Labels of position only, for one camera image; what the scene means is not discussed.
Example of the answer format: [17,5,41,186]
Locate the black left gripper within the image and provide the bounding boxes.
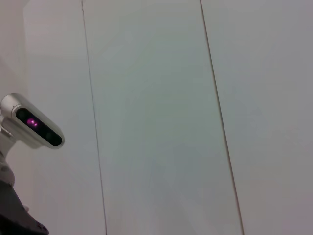
[0,181,49,235]

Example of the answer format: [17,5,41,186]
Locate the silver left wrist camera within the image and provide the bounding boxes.
[0,93,65,150]

